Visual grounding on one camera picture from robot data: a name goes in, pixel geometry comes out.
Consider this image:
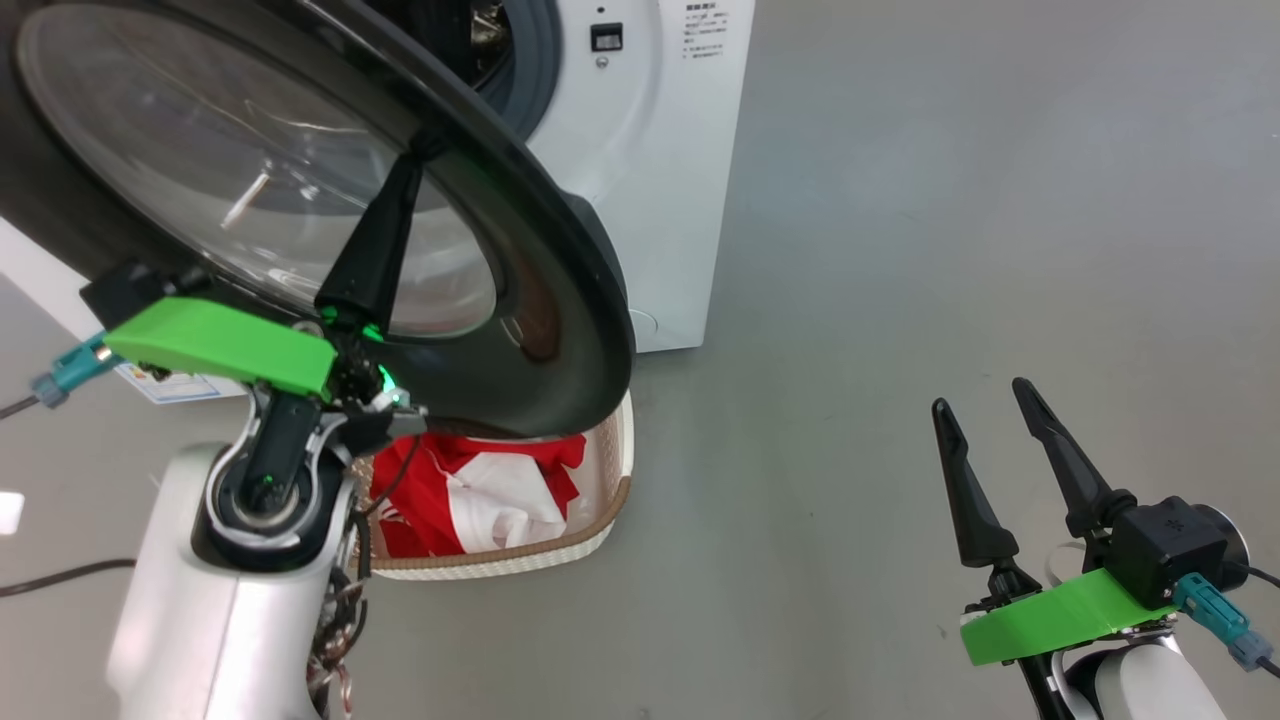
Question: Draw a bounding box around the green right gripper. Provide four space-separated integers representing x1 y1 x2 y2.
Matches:
932 377 1176 720

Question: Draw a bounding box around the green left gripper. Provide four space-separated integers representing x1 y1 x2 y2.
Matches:
103 130 443 456

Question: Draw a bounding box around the dark round washing machine door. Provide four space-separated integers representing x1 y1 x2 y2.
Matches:
0 0 637 441

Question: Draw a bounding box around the red white garment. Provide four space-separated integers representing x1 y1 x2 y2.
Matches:
370 432 588 559

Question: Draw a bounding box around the grey rubber door gasket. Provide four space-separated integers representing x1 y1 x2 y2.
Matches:
475 0 563 141

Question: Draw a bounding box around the white washing machine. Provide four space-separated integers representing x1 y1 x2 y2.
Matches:
0 0 756 404

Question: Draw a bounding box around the beige perforated laundry basket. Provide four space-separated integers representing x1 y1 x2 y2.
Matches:
365 390 636 581

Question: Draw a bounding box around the blue white energy label sticker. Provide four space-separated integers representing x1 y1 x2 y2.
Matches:
115 362 246 404

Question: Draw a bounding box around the perforated steel drum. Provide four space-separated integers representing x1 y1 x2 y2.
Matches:
440 0 511 91

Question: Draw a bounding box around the teal cable connector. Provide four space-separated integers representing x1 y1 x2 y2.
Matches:
32 335 121 409
1172 575 1253 671

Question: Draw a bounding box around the coloured wire bundle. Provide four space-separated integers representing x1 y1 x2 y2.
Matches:
303 570 369 720

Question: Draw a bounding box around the black floor cable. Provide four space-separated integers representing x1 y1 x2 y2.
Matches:
0 558 136 599

